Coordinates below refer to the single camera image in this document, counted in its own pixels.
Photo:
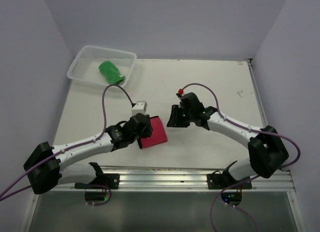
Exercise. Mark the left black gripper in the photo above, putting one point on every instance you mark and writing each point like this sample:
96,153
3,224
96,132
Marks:
148,131

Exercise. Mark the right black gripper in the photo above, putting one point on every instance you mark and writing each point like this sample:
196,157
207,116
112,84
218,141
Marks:
174,121

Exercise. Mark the green microfiber towel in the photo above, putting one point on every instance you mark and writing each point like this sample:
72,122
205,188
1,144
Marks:
111,72

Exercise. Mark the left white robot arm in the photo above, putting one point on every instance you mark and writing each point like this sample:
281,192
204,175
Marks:
49,166

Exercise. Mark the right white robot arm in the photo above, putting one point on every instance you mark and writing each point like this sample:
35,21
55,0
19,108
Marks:
266,151

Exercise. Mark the white plastic basket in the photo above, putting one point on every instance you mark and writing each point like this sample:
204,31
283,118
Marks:
84,68

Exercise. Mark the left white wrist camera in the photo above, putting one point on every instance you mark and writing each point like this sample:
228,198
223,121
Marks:
140,107

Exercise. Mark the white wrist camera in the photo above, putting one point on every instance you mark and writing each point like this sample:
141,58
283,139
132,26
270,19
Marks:
140,107
180,93

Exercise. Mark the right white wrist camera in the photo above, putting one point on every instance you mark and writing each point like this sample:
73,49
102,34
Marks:
180,93

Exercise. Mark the aluminium mounting rail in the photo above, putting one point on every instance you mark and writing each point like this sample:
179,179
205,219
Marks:
147,179

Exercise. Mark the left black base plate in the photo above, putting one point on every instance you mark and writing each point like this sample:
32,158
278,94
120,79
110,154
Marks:
110,180

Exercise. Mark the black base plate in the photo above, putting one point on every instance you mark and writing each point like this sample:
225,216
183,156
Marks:
110,180
219,180

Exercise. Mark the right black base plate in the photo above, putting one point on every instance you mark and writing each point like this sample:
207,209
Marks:
219,180

